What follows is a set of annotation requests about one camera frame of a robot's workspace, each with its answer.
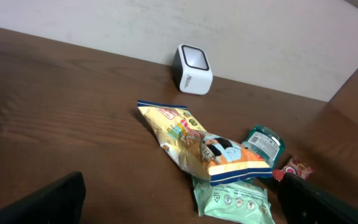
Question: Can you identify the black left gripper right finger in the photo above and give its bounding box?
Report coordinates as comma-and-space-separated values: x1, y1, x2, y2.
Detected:
278, 173, 358, 224

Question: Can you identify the teal mouthwash bottle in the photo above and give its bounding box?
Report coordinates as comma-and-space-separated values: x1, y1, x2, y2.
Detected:
242, 125, 285, 169

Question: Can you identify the orange chocolate bar wrapper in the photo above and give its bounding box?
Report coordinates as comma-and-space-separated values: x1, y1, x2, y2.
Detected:
273, 156, 313, 181

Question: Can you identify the large snack bag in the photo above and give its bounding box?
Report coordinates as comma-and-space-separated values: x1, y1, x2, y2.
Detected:
137, 100, 273, 186

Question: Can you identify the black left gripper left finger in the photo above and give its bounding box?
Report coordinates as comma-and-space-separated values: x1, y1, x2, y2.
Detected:
0, 171, 86, 224

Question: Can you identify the green wet wipes pack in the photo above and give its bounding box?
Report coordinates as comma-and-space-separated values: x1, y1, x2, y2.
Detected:
192, 177, 275, 224

